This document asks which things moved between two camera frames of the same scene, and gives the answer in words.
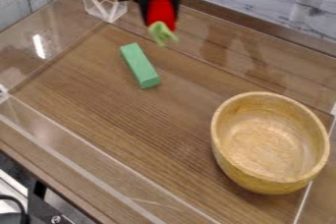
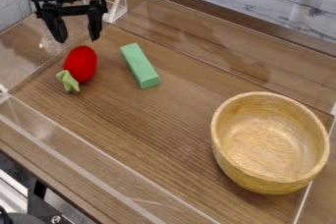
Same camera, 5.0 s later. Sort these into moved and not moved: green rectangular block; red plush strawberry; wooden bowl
Moved: red plush strawberry
Not moved: green rectangular block; wooden bowl
